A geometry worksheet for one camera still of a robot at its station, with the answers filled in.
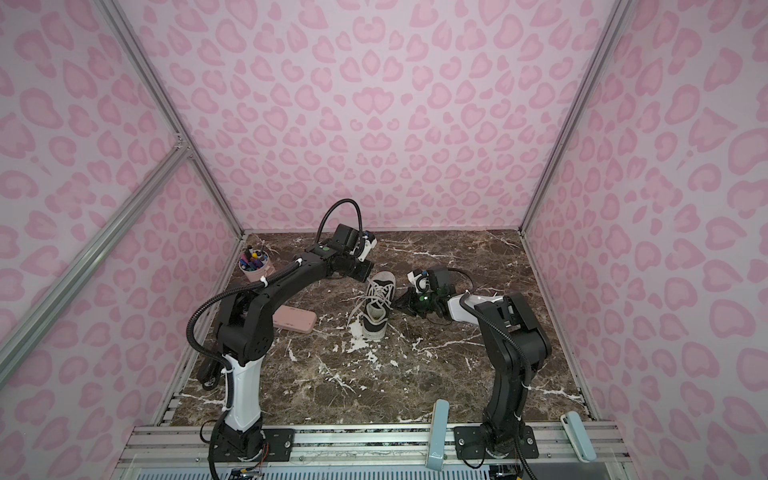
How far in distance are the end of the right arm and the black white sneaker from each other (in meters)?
0.05

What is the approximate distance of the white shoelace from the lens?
947 millimetres

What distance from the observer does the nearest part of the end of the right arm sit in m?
0.76

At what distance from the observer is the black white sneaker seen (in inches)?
35.4
